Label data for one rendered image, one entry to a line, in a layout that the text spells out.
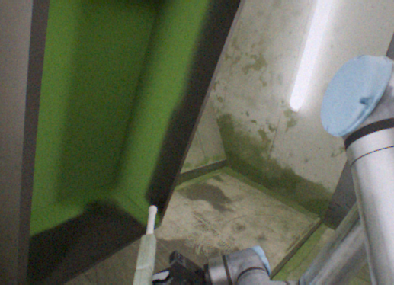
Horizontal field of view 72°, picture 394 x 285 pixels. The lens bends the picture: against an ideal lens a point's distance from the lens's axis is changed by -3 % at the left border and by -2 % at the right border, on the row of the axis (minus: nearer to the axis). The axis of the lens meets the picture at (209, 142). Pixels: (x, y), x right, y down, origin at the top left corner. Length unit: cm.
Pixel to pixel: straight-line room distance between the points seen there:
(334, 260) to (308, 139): 190
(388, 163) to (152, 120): 96
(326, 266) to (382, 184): 39
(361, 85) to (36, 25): 49
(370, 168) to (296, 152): 222
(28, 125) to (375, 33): 223
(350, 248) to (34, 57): 69
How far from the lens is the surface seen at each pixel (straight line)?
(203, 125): 281
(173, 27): 110
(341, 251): 67
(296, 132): 255
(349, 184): 250
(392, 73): 41
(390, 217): 36
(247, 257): 85
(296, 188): 266
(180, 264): 83
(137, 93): 123
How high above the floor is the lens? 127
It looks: 19 degrees down
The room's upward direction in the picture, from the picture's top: 11 degrees clockwise
